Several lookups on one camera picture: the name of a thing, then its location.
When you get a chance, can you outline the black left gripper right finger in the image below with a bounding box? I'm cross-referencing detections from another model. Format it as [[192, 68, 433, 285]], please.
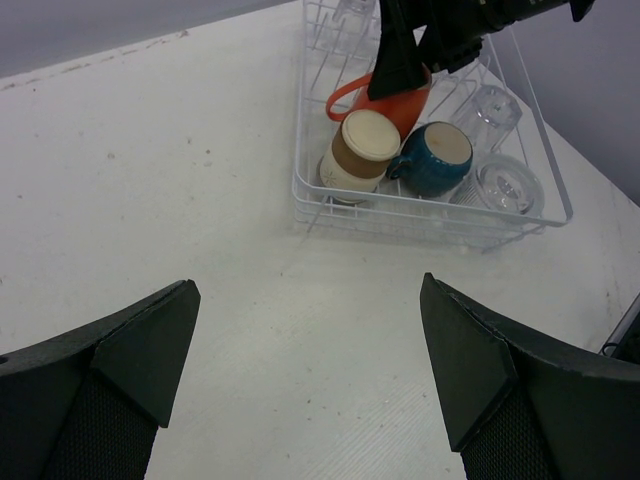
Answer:
[[420, 274, 639, 479]]

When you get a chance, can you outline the clear faceted glass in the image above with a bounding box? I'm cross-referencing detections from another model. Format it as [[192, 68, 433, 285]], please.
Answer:
[[449, 85, 522, 153]]

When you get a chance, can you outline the blue ceramic mug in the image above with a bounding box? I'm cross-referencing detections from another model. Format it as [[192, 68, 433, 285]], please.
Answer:
[[386, 121, 474, 198]]

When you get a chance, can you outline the clear glass at rack back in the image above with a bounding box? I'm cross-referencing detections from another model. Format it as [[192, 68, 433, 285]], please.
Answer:
[[319, 0, 378, 56]]

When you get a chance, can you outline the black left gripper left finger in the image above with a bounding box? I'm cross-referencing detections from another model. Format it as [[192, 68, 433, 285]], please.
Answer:
[[1, 280, 201, 479]]

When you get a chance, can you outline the orange mug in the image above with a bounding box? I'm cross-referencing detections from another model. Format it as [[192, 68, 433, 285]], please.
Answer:
[[325, 66, 431, 141]]

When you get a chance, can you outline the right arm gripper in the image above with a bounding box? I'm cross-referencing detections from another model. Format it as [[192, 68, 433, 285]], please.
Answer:
[[368, 0, 593, 100]]

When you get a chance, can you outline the white wire dish rack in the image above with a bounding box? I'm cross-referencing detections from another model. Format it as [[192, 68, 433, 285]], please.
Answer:
[[292, 1, 574, 251]]

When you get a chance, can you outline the steel tumbler with cork band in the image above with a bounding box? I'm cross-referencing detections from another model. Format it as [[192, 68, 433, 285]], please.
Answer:
[[318, 109, 401, 194]]

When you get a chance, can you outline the clear ribbed glass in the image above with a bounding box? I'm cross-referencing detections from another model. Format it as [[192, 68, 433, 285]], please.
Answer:
[[449, 153, 545, 217]]

